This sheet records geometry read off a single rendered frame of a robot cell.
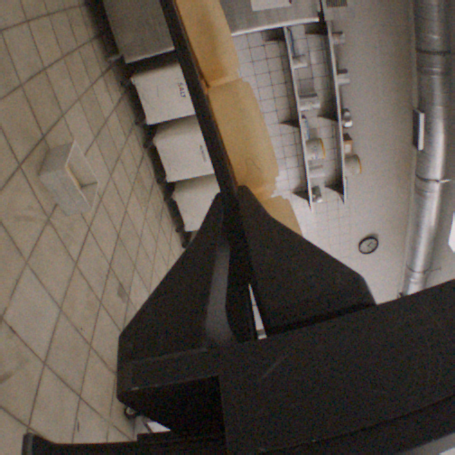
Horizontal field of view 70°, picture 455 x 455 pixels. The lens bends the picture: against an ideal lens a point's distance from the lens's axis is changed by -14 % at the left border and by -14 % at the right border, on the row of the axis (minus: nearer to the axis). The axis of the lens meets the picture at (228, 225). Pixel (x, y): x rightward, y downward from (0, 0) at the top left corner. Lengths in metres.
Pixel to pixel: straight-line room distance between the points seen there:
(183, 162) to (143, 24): 1.41
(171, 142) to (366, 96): 2.22
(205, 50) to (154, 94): 3.21
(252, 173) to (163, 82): 3.19
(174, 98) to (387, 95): 2.41
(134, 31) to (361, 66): 2.43
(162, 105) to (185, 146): 0.46
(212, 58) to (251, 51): 3.76
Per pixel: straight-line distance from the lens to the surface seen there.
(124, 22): 3.01
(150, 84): 3.35
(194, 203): 3.86
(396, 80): 4.47
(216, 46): 0.17
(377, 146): 4.68
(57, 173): 1.78
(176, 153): 3.58
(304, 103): 3.92
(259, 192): 0.21
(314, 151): 4.14
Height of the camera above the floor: 0.98
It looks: 6 degrees down
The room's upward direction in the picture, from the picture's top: 78 degrees clockwise
